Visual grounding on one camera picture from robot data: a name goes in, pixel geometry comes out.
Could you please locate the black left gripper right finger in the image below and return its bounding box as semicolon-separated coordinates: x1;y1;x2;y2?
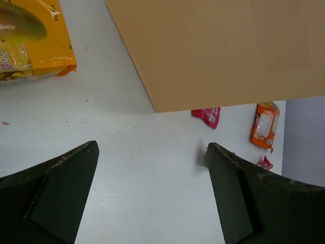
206;143;324;243

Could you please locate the small red triangular snack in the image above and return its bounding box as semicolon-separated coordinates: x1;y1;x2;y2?
257;156;274;170

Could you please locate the pink square snack packet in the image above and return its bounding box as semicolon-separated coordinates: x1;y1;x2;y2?
191;107;221;130

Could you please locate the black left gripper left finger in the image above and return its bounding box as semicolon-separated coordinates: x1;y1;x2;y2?
1;141;100;243

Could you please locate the large orange mango snack bag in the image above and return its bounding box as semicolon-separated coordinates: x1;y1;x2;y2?
1;0;77;84

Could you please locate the brown paper bag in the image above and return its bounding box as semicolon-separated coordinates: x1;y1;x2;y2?
106;1;324;112

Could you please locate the orange snack packet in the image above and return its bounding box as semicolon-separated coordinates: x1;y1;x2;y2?
250;102;280;153

